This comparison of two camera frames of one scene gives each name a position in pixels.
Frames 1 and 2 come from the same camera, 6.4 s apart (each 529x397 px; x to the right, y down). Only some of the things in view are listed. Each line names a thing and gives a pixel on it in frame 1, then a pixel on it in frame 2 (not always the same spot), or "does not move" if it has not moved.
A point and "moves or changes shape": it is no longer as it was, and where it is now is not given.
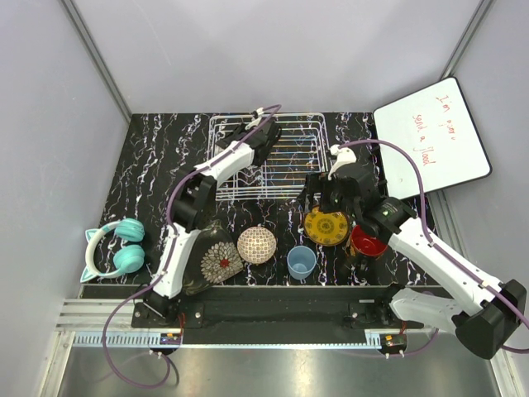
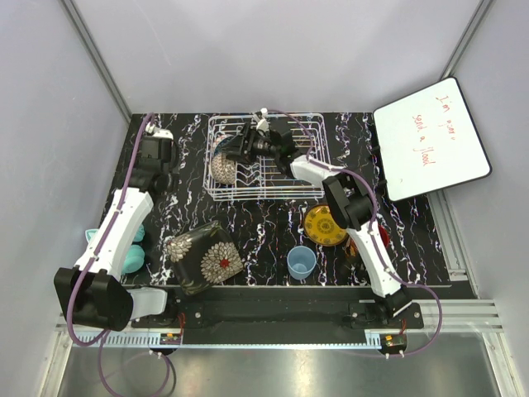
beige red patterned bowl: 256,244 moves or changes shape
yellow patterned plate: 326,229 does not move
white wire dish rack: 302,149 does not move
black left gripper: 241,129 -> 173,169
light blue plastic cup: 301,261 does not move
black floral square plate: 215,259 does not move
